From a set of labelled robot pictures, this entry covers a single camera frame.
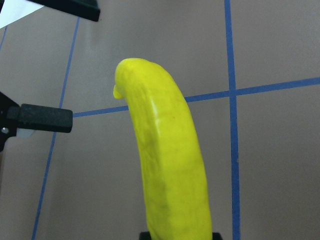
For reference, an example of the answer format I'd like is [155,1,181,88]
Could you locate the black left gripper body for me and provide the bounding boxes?
[0,92,20,152]

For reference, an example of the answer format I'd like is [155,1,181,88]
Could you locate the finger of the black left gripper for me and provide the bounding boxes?
[6,103,73,133]

